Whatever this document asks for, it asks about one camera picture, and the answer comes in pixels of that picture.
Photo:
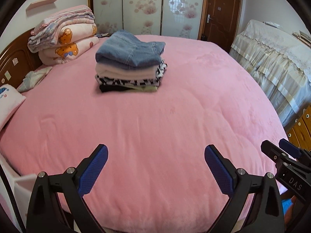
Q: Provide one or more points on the brown wooden door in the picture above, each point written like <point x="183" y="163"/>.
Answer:
<point x="223" y="17"/>

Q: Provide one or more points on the white pillow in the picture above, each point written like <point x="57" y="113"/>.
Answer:
<point x="9" y="102"/>

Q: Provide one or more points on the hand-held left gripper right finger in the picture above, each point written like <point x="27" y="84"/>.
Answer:
<point x="220" y="172"/>

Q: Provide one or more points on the white folded sweater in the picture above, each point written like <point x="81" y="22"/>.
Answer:
<point x="121" y="71"/>

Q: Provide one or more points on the cream lace furniture cover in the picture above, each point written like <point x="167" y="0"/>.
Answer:
<point x="267" y="60"/>

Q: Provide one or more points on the wooden drawer cabinet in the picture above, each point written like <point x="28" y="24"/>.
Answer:
<point x="301" y="126"/>

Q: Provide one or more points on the pink wall shelf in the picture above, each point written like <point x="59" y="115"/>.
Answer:
<point x="42" y="3"/>

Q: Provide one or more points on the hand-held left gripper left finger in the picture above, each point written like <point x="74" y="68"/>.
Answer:
<point x="93" y="172"/>

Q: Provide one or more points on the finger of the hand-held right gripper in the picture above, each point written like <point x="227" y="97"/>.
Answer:
<point x="289" y="149"/>
<point x="271" y="149"/>

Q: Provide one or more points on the black white patterned folded garment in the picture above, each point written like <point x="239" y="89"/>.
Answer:
<point x="114" y="81"/>

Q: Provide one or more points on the wooden headboard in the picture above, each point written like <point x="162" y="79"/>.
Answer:
<point x="14" y="63"/>

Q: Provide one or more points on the white bed base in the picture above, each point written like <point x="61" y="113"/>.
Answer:
<point x="23" y="184"/>

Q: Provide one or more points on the folded pink bear quilt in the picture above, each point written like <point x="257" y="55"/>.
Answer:
<point x="73" y="41"/>

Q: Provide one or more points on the folded pale floral quilt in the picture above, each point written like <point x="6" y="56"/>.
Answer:
<point x="60" y="17"/>

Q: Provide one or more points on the pink bed blanket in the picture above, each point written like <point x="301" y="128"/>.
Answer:
<point x="145" y="126"/>

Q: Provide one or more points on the small dark object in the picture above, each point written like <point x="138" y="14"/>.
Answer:
<point x="204" y="37"/>

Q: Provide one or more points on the floral sliding wardrobe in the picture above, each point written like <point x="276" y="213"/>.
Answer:
<point x="145" y="4"/>

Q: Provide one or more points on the pale yellow folded garment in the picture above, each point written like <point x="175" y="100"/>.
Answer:
<point x="145" y="88"/>

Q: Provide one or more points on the blue denim jacket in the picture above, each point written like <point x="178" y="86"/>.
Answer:
<point x="126" y="48"/>

